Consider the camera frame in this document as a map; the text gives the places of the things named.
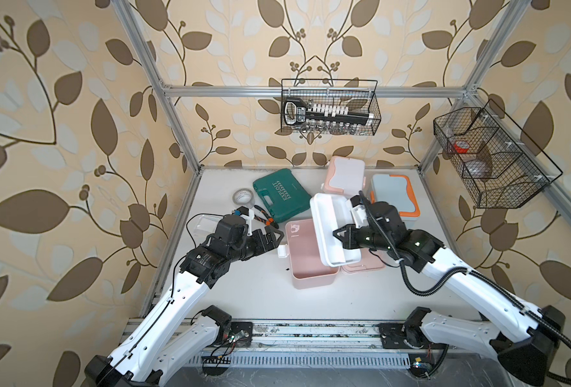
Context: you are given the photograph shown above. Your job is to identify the green plastic tool case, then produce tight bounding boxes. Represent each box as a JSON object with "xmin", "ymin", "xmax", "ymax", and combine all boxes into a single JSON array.
[{"xmin": 253, "ymin": 169, "xmax": 311, "ymax": 223}]

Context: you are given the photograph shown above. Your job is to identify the blue box orange trim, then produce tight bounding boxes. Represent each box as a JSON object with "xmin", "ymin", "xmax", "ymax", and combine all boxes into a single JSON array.
[{"xmin": 370, "ymin": 174, "xmax": 421, "ymax": 223}]

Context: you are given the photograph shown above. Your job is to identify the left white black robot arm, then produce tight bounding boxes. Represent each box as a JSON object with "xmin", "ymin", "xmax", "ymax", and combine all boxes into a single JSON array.
[{"xmin": 85, "ymin": 214, "xmax": 285, "ymax": 386}]

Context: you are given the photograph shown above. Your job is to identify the back wire basket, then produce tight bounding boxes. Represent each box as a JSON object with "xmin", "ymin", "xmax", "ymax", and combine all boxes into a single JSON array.
[{"xmin": 280, "ymin": 77, "xmax": 382, "ymax": 136}]

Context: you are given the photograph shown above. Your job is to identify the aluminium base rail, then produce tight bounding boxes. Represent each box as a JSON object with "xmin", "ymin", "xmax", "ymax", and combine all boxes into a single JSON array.
[{"xmin": 117, "ymin": 318, "xmax": 519, "ymax": 353}]

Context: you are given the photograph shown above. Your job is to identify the grey duct tape roll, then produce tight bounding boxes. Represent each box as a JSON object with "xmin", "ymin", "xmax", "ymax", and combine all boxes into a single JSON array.
[{"xmin": 232, "ymin": 188, "xmax": 256, "ymax": 209}]

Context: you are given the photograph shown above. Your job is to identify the black corrugated cable conduit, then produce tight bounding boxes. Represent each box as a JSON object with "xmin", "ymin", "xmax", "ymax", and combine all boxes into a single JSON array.
[{"xmin": 357, "ymin": 190, "xmax": 571, "ymax": 387}]

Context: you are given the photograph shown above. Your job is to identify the orange black pliers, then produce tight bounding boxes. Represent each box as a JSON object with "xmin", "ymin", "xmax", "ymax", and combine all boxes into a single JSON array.
[{"xmin": 253, "ymin": 205, "xmax": 279, "ymax": 229}]

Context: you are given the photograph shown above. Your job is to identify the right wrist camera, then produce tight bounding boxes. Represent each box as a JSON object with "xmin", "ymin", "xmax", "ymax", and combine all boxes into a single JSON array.
[{"xmin": 350, "ymin": 204, "xmax": 369, "ymax": 228}]

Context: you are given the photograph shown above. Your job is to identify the white box pink trim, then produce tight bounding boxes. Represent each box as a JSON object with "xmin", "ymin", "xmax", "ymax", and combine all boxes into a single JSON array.
[{"xmin": 321, "ymin": 156, "xmax": 366, "ymax": 197}]

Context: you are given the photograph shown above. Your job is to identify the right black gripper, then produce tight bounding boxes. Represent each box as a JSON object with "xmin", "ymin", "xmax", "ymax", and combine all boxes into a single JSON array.
[{"xmin": 332, "ymin": 223, "xmax": 393, "ymax": 253}]

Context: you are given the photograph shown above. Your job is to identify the wire basket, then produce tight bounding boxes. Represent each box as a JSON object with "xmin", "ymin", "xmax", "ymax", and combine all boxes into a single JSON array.
[
  {"xmin": 280, "ymin": 77, "xmax": 382, "ymax": 136},
  {"xmin": 433, "ymin": 99, "xmax": 563, "ymax": 210}
]

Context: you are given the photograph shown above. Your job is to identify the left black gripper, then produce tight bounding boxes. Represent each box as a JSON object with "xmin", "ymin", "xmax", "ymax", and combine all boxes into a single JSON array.
[{"xmin": 225, "ymin": 225, "xmax": 284, "ymax": 264}]

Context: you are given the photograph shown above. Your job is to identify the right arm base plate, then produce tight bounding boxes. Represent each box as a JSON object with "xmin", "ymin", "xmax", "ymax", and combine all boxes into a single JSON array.
[{"xmin": 377, "ymin": 306, "xmax": 446, "ymax": 351}]

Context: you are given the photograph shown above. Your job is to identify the red tape roll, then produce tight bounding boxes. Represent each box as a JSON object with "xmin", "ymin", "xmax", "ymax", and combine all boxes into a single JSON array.
[{"xmin": 452, "ymin": 140, "xmax": 470, "ymax": 154}]

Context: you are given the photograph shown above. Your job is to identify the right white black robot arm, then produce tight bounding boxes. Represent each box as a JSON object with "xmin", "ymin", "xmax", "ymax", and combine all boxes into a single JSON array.
[{"xmin": 327, "ymin": 197, "xmax": 565, "ymax": 386}]

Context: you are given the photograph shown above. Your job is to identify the right wire basket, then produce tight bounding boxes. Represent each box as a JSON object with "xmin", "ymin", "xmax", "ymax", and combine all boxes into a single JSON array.
[{"xmin": 433, "ymin": 99, "xmax": 563, "ymax": 210}]

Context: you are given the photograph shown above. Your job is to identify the pink first aid box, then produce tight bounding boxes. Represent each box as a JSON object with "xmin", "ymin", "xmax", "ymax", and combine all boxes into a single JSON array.
[{"xmin": 278, "ymin": 219, "xmax": 385, "ymax": 290}]

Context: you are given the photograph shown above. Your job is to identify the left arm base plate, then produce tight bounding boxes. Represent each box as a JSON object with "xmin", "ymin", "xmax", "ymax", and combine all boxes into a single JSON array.
[{"xmin": 202, "ymin": 305, "xmax": 254, "ymax": 348}]

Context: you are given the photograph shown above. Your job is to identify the black socket set rail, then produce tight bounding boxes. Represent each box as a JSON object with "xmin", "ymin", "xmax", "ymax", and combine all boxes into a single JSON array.
[{"xmin": 281, "ymin": 98, "xmax": 376, "ymax": 126}]

